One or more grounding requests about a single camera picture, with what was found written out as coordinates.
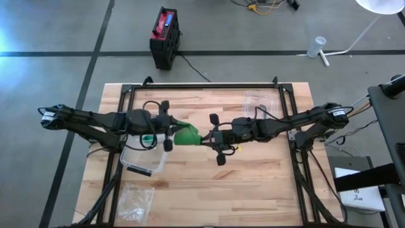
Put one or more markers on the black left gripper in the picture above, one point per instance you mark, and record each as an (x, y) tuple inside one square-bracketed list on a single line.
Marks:
[(164, 123)]

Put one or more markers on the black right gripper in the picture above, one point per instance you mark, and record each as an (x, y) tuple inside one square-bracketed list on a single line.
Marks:
[(223, 136)]

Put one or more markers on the light green bandage strip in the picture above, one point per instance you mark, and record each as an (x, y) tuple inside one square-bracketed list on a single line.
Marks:
[(188, 137)]

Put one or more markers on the teal green bandage strip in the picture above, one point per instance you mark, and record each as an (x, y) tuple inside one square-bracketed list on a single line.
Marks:
[(146, 138)]

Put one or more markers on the clear plastic bin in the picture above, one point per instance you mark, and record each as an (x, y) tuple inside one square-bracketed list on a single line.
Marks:
[(142, 161)]

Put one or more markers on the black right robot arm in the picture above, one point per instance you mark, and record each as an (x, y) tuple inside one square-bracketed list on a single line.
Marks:
[(300, 122)]

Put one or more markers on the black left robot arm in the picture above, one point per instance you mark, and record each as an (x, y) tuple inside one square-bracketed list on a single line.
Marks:
[(95, 120)]

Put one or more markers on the red and black battery crate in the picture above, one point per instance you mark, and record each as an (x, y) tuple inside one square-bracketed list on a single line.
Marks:
[(164, 47)]

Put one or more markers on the flat clear plastic bag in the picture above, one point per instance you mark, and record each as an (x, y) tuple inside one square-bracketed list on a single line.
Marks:
[(136, 202)]

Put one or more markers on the dark grey flat box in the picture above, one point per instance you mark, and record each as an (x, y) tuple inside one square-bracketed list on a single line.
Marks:
[(348, 161)]

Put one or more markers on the black power plug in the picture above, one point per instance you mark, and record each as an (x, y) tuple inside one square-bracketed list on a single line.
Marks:
[(293, 4)]

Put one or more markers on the white cardboard box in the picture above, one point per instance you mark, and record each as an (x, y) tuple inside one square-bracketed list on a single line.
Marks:
[(360, 196)]

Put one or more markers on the dark grey cart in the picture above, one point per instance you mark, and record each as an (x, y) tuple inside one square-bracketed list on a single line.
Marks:
[(389, 120)]

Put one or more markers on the white floor lamp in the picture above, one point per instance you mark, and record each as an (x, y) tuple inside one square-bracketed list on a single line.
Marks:
[(379, 6)]

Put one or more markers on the black aluminium table frame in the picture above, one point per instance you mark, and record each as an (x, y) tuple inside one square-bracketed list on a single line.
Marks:
[(205, 85)]

